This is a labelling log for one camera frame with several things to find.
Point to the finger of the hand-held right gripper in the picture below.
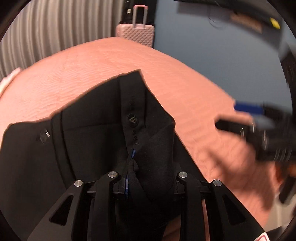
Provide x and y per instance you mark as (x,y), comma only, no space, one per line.
(233,127)
(248,109)

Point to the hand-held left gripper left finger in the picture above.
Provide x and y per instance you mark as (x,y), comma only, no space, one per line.
(126,185)

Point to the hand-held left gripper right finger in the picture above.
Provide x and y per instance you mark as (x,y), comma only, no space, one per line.
(188,185)

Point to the black pants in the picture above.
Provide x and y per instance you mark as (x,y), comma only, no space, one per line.
(92,143)

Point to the pink bed cover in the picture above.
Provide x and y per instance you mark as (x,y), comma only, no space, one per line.
(92,69)

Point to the pink hard suitcase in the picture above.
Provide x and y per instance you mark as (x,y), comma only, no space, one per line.
(136,32)

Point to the black hard suitcase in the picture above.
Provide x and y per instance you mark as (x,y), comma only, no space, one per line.
(151,14)

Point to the beige pleated curtain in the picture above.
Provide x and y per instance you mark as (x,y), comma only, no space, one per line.
(46,34)

